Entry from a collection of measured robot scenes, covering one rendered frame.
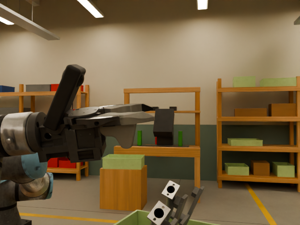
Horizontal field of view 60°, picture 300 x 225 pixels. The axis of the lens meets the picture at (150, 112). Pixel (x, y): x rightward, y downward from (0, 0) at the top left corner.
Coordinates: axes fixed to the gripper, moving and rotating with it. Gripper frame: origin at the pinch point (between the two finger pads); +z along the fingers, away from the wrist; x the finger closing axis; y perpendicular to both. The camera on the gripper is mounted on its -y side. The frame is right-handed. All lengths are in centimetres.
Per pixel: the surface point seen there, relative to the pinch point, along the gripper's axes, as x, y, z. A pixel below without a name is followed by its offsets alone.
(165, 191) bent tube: -31.4, 34.2, 3.4
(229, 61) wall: -538, 23, 193
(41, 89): -565, 44, -241
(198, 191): -46, 44, 17
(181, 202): -32, 39, 8
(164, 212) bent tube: -16.2, 31.4, 2.0
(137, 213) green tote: -68, 65, -10
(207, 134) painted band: -511, 176, 130
